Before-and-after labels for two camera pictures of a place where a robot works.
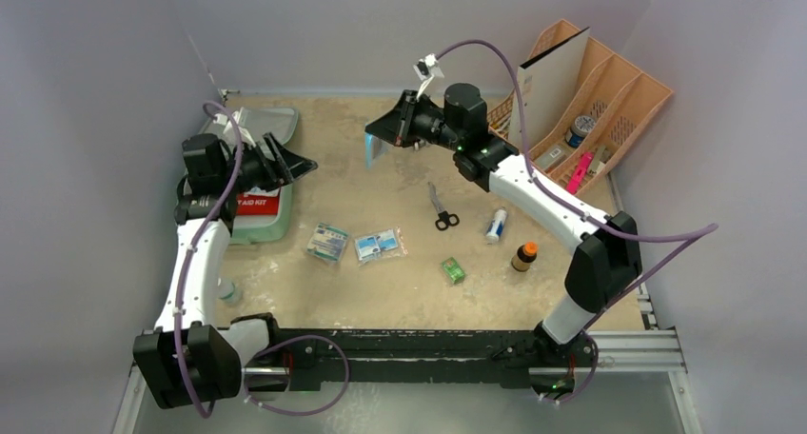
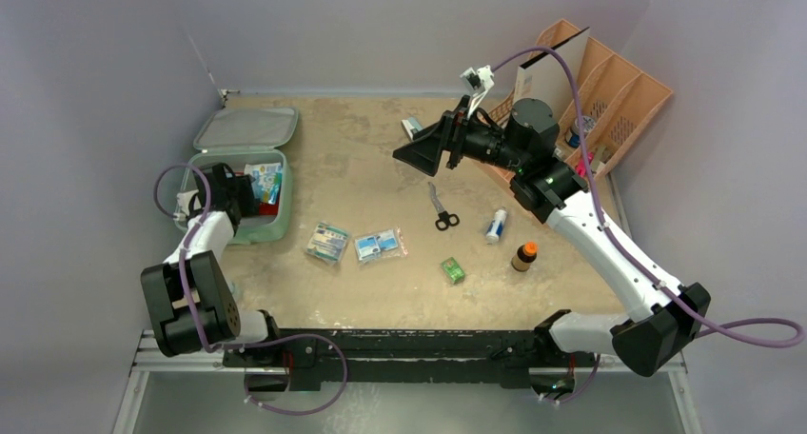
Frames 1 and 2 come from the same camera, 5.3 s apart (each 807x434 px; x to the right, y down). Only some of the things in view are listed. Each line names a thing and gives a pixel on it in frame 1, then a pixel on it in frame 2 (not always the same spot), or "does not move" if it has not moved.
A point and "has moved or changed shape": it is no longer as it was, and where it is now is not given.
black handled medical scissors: x=444 y=219 does not move
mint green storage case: x=254 y=122 does not move
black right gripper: x=406 y=118 → x=451 y=140
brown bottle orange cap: x=525 y=255 does not move
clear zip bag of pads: x=380 y=246 does not move
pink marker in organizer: x=585 y=159 does not move
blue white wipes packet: x=374 y=148 has moved or changed shape
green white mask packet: x=328 y=242 does not move
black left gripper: x=280 y=170 → x=242 y=187
